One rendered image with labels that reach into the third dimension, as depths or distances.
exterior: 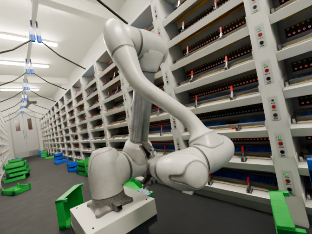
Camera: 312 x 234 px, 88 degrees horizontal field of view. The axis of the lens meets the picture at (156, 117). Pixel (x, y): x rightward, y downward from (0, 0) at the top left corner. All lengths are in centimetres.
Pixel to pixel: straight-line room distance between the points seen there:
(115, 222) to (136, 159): 29
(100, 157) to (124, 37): 52
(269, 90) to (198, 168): 70
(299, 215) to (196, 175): 81
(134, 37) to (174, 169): 52
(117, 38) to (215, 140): 50
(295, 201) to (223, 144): 65
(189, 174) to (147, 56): 53
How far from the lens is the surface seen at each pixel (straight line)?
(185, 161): 44
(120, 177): 84
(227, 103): 111
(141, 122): 83
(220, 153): 56
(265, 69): 105
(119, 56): 64
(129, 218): 81
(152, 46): 77
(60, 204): 146
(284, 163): 108
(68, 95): 462
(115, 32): 70
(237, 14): 142
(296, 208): 117
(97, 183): 83
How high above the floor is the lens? 63
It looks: 2 degrees up
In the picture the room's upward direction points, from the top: 10 degrees counter-clockwise
